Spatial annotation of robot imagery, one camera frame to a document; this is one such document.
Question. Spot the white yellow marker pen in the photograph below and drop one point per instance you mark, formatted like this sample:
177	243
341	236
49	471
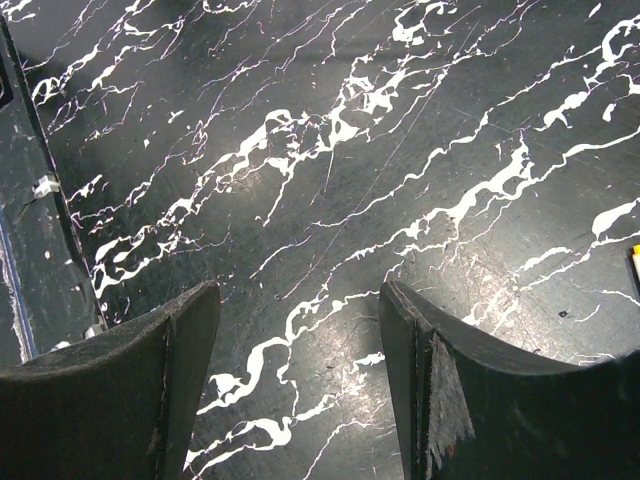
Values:
633	263

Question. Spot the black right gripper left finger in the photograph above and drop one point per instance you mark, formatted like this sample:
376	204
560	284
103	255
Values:
119	405

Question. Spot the aluminium frame rail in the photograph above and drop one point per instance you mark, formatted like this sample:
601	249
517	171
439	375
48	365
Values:
21	324

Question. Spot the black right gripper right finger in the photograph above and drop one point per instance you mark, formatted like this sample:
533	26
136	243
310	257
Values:
468	405

